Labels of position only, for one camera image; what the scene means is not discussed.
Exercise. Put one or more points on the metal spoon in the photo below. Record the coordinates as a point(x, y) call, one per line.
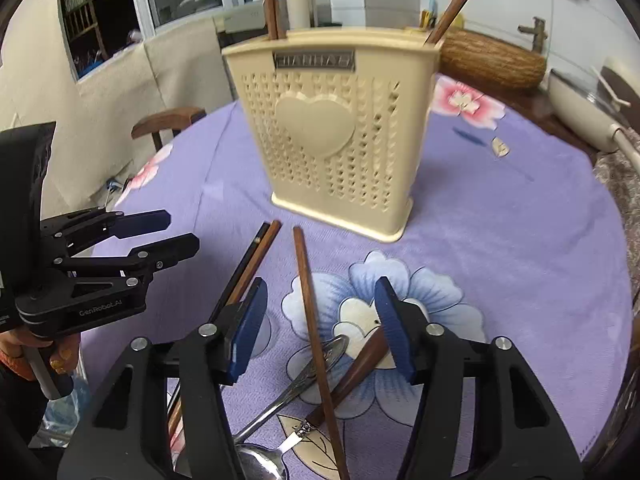
point(285, 395)

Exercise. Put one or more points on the purple floral tablecloth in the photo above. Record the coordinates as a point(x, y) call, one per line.
point(500, 260)

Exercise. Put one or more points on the cream plastic utensil holder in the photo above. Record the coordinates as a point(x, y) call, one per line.
point(320, 185)

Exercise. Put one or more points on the grey water dispenser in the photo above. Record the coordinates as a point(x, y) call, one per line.
point(245, 17)

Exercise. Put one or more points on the brown wooden chopsticks pair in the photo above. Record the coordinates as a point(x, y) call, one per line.
point(244, 260)

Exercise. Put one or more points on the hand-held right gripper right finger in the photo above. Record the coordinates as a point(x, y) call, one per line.
point(395, 330)

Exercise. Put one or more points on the person's left hand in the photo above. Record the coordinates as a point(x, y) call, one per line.
point(62, 360)

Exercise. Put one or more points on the dark wooden rack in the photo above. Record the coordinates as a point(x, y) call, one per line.
point(80, 15)

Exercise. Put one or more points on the brown faucet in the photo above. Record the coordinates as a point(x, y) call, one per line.
point(537, 35)

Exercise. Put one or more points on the wooden chair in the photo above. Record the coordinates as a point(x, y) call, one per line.
point(165, 119)

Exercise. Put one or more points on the cream pan with lid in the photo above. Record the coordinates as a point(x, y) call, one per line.
point(575, 105)

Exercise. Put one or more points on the brown woven basket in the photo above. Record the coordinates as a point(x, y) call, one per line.
point(495, 62)

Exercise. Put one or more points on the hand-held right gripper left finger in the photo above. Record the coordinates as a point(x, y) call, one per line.
point(247, 330)

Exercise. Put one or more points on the beige cardboard panel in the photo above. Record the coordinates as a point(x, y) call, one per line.
point(175, 60)

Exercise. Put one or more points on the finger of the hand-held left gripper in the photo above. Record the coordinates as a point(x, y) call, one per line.
point(145, 221)
point(170, 251)

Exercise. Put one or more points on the clear plastic bag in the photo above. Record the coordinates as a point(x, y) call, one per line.
point(65, 420)

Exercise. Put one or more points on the paper cup tube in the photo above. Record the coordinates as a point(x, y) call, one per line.
point(300, 5)

